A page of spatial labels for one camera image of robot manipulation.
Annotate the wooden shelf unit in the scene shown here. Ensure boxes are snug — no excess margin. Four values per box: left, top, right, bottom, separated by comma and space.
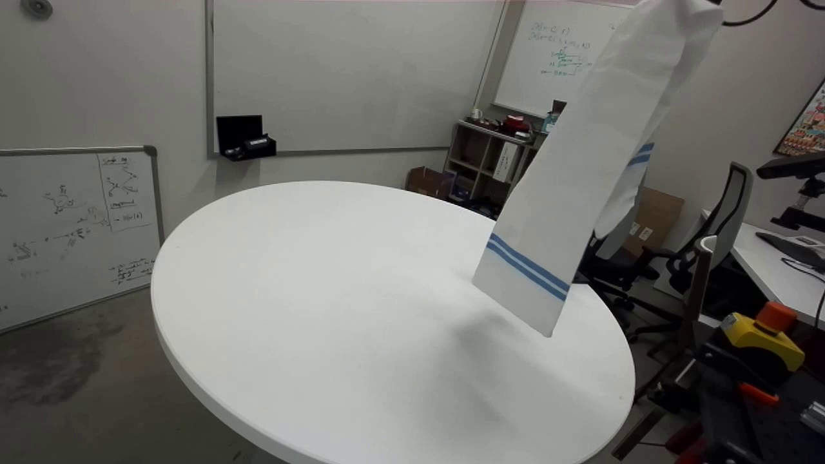
443, 117, 548, 220

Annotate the black keyboard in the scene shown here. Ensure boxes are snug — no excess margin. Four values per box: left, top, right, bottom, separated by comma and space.
757, 229, 825, 278

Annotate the orange block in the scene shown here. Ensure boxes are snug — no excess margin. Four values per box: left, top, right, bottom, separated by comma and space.
757, 300, 800, 334

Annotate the black cable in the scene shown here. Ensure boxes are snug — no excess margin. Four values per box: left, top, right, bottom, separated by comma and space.
719, 0, 825, 29

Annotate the black clamp with orange handle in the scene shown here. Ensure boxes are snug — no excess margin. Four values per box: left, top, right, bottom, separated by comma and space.
665, 374, 797, 464

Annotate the whiteboard with green writing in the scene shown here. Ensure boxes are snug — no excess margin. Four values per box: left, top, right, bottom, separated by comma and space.
494, 0, 646, 122

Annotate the small brown box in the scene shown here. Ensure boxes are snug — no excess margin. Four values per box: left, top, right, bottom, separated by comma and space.
405, 166, 451, 200

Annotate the white towel with blue stripes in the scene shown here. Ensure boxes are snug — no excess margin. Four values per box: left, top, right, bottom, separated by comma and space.
470, 0, 727, 341

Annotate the computer monitor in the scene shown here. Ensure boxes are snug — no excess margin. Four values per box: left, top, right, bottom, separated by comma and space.
771, 77, 825, 162

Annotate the black marker holder box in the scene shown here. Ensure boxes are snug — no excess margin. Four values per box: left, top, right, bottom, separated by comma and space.
214, 111, 281, 162

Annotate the whiteboard with black scribbles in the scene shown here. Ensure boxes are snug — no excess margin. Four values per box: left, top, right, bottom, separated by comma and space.
0, 141, 167, 334

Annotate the large blank wall whiteboard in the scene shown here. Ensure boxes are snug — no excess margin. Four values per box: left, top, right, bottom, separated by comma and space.
204, 0, 512, 159

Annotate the white desk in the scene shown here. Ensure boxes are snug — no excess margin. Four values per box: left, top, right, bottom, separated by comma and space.
700, 220, 825, 325

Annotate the black office chair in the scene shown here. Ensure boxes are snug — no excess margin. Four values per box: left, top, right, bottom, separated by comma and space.
577, 159, 759, 347

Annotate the yellow power tool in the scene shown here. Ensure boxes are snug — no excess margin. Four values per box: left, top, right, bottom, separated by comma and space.
719, 310, 808, 374

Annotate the black metal stand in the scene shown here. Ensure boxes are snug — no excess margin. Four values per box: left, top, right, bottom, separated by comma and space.
612, 235, 719, 458

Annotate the round grey wall fixture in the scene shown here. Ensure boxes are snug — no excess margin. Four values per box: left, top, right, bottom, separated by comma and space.
18, 0, 58, 22

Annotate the cardboard box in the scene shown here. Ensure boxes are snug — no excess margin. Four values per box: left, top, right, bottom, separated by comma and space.
623, 185, 690, 260

